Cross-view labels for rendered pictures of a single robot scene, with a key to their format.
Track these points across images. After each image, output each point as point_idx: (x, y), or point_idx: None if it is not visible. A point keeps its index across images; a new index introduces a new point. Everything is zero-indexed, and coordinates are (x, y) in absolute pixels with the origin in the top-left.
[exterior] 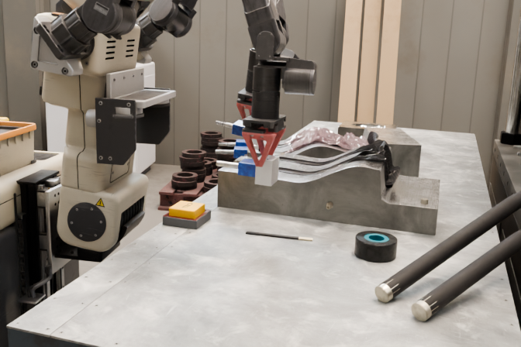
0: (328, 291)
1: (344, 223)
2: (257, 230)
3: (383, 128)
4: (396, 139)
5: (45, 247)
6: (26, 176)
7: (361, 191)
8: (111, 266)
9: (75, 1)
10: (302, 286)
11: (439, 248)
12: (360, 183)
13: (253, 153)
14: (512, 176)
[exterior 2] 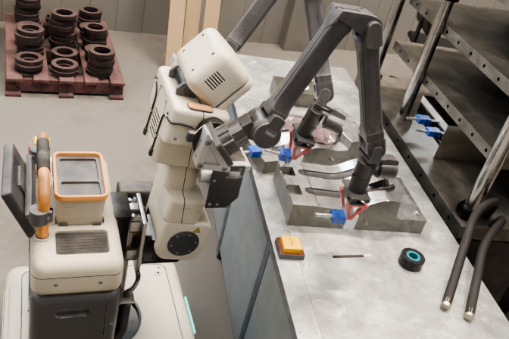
0: (417, 308)
1: (370, 230)
2: (335, 251)
3: None
4: (354, 130)
5: (131, 258)
6: (114, 208)
7: (386, 213)
8: (301, 317)
9: (207, 95)
10: (404, 307)
11: (458, 269)
12: (387, 209)
13: (349, 213)
14: (403, 138)
